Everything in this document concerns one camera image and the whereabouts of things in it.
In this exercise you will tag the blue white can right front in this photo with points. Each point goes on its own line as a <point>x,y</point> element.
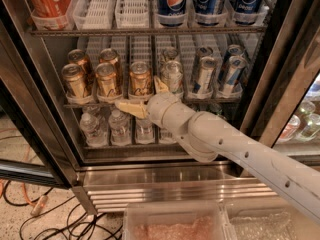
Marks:
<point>231,73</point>

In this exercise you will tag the water bottle right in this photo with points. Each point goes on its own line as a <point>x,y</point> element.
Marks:
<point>144,131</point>

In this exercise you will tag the top wire shelf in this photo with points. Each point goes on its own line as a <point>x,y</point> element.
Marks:
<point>148,32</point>

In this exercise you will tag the silver can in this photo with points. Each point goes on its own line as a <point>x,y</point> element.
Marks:
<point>169,54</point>
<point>171,74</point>

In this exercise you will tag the blue white slim can front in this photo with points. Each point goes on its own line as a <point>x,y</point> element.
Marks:
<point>205,71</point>

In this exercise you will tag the blue white can right back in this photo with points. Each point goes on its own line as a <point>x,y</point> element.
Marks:
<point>234,50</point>

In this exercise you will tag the water bottle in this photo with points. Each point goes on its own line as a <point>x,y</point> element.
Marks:
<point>95,135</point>
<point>119,123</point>
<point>144,131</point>

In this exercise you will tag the silver can front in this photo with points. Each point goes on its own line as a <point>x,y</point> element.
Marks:
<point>171,74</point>

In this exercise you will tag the silver can back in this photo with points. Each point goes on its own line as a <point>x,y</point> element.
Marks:
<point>169,54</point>

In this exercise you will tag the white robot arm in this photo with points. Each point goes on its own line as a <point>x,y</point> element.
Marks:
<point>204,136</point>

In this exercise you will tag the blue white slim can back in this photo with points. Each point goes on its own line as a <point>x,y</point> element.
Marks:
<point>202,52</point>

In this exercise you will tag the orange can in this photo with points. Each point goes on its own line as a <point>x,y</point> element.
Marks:
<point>140,77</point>
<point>111,55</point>
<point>106,76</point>
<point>75,80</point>
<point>82,59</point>

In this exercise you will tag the clear bin right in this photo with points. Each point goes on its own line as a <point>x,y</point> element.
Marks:
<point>270,218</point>

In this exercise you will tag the green can right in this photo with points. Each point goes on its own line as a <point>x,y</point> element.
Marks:
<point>217,110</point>

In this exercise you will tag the water bottle left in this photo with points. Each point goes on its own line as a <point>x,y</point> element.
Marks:
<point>95,135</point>

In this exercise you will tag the blue white slim can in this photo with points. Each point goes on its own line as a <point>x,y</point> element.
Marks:
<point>205,71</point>
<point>202,52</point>

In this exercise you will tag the wire shelf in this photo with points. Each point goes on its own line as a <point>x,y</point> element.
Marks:
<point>184,100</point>
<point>148,32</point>

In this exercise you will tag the clear bin pink contents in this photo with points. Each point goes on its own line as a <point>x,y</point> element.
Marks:
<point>175,220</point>

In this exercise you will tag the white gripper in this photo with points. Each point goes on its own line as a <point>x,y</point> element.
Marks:
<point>159,108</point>

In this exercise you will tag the middle wire shelf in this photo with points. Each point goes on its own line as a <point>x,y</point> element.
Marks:
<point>184,100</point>

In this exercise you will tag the open fridge door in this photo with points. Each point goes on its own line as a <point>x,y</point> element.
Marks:
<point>22,99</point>

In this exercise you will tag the water bottle middle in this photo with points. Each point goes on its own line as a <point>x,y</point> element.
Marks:
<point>119,123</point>

